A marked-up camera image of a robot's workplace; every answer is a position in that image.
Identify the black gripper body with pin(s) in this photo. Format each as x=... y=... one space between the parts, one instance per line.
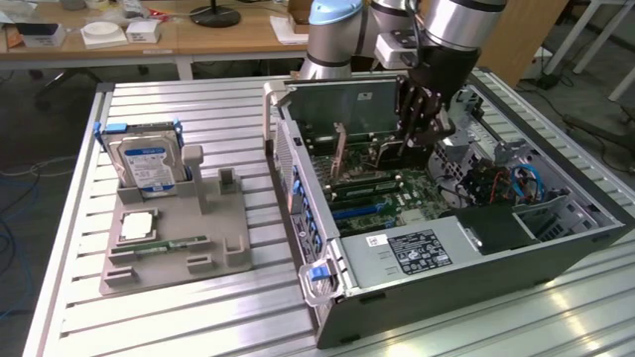
x=443 y=70

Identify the black graphics card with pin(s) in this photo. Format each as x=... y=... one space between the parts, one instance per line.
x=337 y=148

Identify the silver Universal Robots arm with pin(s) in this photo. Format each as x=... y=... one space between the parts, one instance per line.
x=327 y=44

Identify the perforated metal drive cage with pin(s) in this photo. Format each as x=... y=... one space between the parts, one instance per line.
x=465 y=148

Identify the green motherboard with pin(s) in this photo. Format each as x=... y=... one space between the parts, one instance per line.
x=421 y=186

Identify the CPU socket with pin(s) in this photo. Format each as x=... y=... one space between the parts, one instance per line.
x=357 y=172

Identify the black power brick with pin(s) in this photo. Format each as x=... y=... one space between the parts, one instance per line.
x=545 y=81

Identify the wooden cabinet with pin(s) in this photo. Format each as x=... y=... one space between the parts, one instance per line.
x=535 y=22

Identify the black-labelled RAM stick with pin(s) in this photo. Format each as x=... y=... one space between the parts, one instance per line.
x=367 y=189

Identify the blue expansion slot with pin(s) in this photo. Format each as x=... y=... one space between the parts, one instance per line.
x=356 y=212

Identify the black plastic shroud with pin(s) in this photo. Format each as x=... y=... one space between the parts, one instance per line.
x=491 y=227

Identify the white paper stack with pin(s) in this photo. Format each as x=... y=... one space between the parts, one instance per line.
x=287 y=31

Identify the brown cardboard box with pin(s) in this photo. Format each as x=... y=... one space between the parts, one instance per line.
x=299 y=11

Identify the silver metal disk bay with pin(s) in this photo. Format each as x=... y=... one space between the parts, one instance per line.
x=569 y=208

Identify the grey power supply unit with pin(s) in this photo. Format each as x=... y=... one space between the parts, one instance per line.
x=376 y=260

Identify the black lamp base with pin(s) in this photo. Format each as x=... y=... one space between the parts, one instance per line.
x=215 y=18

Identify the black open PC case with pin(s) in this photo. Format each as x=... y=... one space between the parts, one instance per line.
x=445 y=297

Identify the blue case latch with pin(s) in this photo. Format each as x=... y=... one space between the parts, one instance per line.
x=317 y=274

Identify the hard disk in blue caddy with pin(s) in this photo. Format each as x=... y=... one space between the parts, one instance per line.
x=144 y=175

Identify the grey parts rack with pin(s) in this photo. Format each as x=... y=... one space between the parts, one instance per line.
x=173 y=223

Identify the small white box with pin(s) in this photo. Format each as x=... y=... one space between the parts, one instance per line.
x=144 y=31

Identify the green RAM stick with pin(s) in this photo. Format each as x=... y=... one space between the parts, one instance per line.
x=161 y=245

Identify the silver CPU chip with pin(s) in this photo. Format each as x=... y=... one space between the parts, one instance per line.
x=137 y=227

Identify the white round container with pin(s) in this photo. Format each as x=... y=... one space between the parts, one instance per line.
x=104 y=33

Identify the wooden desk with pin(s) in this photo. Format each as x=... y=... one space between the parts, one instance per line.
x=59 y=54

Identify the black chair base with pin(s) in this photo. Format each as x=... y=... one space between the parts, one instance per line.
x=49 y=87

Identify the grey cup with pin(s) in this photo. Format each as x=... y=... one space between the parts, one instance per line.
x=73 y=4

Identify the white box with dark lid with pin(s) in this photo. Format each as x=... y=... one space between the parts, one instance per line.
x=41 y=35

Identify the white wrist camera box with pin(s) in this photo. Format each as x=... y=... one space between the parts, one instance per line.
x=389 y=52

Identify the white table frame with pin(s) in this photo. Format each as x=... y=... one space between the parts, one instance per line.
x=622 y=85

